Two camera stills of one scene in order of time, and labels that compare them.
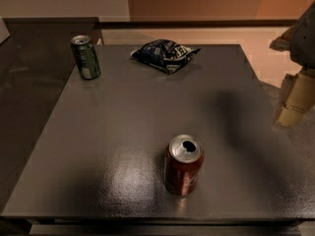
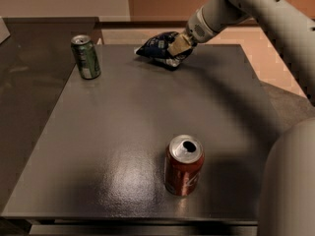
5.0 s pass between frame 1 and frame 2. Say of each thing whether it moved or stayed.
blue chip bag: moved
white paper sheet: stayed
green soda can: stayed
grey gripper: moved
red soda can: stayed
